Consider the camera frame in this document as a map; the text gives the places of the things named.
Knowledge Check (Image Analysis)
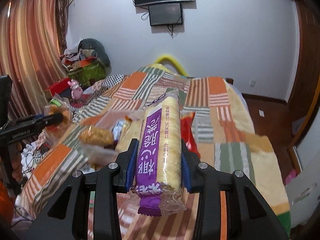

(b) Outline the yellow fried snack bag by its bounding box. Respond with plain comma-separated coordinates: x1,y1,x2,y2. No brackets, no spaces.
79,126,114,147

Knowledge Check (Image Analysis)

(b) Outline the red snack bag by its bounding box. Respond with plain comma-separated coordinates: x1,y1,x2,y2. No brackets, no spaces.
180,112,201,158

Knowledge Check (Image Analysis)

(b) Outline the pink plush toy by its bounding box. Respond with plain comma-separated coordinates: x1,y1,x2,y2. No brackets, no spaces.
68,79,83,100

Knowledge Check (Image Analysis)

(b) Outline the green storage bag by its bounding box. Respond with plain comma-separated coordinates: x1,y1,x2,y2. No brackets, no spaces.
67,61,106,88

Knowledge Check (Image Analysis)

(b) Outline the grey plush pillow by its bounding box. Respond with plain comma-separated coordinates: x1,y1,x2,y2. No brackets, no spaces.
78,38,111,67

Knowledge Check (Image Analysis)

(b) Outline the striped orange curtain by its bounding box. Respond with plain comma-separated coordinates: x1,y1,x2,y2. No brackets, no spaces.
1,0,66,119

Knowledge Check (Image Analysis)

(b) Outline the red box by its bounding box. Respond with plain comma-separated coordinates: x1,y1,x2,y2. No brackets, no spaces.
44,77,71,98

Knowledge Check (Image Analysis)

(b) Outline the clear plastic storage box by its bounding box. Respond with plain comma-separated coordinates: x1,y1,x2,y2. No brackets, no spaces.
78,109,144,167

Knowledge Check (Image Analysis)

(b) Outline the purple rice cracker pack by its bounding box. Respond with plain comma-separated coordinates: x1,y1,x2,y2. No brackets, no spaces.
135,89,185,217

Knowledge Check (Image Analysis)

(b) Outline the small black wall monitor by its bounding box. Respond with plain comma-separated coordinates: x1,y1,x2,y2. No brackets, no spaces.
148,3,183,27

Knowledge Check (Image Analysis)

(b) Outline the patchwork striped bed blanket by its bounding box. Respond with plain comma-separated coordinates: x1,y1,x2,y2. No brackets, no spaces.
21,66,290,239

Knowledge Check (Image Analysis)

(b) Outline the wooden wardrobe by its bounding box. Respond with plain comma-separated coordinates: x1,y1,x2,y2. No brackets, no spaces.
288,0,319,148

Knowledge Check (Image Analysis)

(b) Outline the pale noodle snack bag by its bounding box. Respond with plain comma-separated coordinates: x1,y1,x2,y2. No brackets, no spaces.
116,119,142,153

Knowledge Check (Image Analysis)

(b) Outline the orange snack bag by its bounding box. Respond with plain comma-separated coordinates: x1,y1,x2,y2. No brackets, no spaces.
44,93,72,141

